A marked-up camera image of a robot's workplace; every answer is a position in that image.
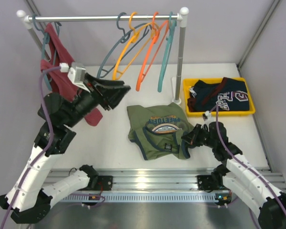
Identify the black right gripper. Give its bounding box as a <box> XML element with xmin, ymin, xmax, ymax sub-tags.
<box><xmin>182</xmin><ymin>124</ymin><xmax>217</xmax><ymax>149</ymax></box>

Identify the green tank top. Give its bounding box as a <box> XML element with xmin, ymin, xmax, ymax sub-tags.
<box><xmin>127</xmin><ymin>103</ymin><xmax>194</xmax><ymax>160</ymax></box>

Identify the slate blue hanger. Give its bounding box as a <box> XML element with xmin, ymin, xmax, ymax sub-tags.
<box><xmin>96</xmin><ymin>12</ymin><xmax>152</xmax><ymax>79</ymax></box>

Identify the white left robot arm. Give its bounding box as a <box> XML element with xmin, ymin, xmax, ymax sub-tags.
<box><xmin>0</xmin><ymin>74</ymin><xmax>131</xmax><ymax>224</ymax></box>

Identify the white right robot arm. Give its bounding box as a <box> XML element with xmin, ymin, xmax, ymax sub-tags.
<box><xmin>182</xmin><ymin>122</ymin><xmax>286</xmax><ymax>229</ymax></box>

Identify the red tank top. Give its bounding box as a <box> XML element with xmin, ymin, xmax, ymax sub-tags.
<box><xmin>41</xmin><ymin>23</ymin><xmax>102</xmax><ymax>126</ymax></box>

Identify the yellow hanger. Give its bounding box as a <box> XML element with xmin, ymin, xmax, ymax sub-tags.
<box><xmin>112</xmin><ymin>12</ymin><xmax>160</xmax><ymax>80</ymax></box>

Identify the teal hanger under red top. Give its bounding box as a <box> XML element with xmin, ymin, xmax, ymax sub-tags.
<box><xmin>32</xmin><ymin>13</ymin><xmax>62</xmax><ymax>92</ymax></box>

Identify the orange hanger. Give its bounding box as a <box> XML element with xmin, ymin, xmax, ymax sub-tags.
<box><xmin>135</xmin><ymin>11</ymin><xmax>169</xmax><ymax>91</ymax></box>

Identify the navy maroon shirt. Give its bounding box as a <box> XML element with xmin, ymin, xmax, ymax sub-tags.
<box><xmin>187</xmin><ymin>77</ymin><xmax>250</xmax><ymax>112</ymax></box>

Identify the metal clothes rack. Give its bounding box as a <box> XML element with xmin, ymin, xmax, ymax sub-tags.
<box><xmin>16</xmin><ymin>7</ymin><xmax>190</xmax><ymax>129</ymax></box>

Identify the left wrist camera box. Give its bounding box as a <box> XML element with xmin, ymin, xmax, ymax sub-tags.
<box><xmin>59</xmin><ymin>62</ymin><xmax>88</xmax><ymax>91</ymax></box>

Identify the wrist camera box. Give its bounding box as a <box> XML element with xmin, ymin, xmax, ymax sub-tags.
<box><xmin>203</xmin><ymin>111</ymin><xmax>214</xmax><ymax>126</ymax></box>
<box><xmin>59</xmin><ymin>62</ymin><xmax>88</xmax><ymax>91</ymax></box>

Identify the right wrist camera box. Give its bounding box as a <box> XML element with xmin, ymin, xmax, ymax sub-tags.
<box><xmin>203</xmin><ymin>111</ymin><xmax>214</xmax><ymax>126</ymax></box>

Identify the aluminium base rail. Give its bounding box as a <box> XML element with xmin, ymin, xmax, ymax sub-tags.
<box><xmin>45</xmin><ymin>168</ymin><xmax>286</xmax><ymax>203</ymax></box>

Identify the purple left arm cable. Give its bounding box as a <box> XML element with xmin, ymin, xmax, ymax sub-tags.
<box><xmin>0</xmin><ymin>66</ymin><xmax>105</xmax><ymax>229</ymax></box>

